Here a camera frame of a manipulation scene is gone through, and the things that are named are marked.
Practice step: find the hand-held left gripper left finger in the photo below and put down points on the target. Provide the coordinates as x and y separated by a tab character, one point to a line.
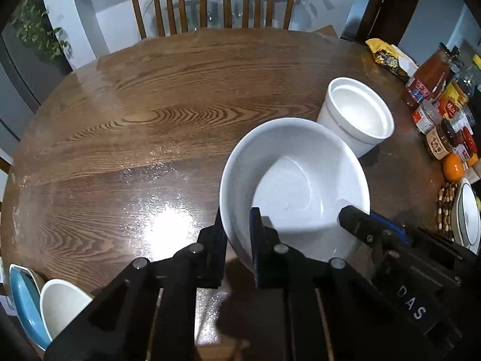
215	255

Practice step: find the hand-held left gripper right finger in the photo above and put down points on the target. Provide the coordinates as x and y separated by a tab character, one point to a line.
257	248

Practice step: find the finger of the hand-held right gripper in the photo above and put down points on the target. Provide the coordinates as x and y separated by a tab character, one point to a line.
443	246
357	222

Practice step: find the medium white bowl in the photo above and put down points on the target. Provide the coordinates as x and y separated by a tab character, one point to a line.
293	165

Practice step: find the white ribbed cup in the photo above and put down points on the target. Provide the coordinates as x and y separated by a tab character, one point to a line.
360	112

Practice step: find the large white bowl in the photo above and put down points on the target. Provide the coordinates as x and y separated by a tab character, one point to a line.
62	304

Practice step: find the large blue patterned plate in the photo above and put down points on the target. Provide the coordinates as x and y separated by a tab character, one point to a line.
35	275

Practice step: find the blue oval dish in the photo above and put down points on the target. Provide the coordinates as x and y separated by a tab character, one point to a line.
24	308

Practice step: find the rectangular patterned serving plate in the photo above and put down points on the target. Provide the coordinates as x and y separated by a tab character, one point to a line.
455	214

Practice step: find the wooden bead trivet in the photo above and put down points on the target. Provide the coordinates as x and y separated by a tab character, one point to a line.
445	210

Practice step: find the small bowl with blue rim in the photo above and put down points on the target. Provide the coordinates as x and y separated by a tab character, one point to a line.
472	214

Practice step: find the red lid jar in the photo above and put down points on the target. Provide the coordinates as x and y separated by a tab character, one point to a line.
468	144

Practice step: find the brown sauce jar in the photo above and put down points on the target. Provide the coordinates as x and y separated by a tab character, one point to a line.
439	141

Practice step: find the small white label jar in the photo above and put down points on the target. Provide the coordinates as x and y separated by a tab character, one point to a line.
424	116

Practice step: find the yellow cap oil bottle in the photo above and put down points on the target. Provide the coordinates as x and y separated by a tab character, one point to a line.
456	101

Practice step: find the red sauce bottle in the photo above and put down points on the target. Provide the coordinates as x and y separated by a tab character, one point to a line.
428	79

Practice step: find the yellow snack packet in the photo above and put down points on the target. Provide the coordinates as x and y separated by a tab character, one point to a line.
390	58

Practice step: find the dark wooden door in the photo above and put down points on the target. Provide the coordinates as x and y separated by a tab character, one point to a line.
387	3

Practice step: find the grey refrigerator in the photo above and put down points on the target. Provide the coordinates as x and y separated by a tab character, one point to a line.
18	82

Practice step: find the trailing green plant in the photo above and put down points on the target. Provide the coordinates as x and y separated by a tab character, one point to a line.
41	34

